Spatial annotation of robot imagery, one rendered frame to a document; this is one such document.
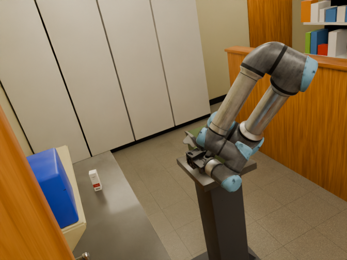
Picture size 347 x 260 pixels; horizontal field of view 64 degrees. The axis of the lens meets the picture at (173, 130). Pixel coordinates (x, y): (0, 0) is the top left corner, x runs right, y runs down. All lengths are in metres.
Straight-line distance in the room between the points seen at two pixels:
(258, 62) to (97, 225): 0.96
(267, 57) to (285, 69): 0.08
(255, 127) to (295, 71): 0.31
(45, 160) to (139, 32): 3.25
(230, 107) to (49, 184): 0.79
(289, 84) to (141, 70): 2.80
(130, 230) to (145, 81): 2.71
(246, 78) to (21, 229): 0.89
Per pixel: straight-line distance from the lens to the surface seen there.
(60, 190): 0.44
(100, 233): 1.32
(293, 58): 1.07
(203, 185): 1.40
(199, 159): 1.25
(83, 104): 3.63
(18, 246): 0.38
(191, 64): 3.98
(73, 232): 0.47
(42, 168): 0.46
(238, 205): 1.70
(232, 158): 1.13
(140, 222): 1.29
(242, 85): 1.08
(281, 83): 1.09
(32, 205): 0.34
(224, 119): 1.10
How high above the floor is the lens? 1.79
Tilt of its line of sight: 25 degrees down
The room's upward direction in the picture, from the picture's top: 12 degrees counter-clockwise
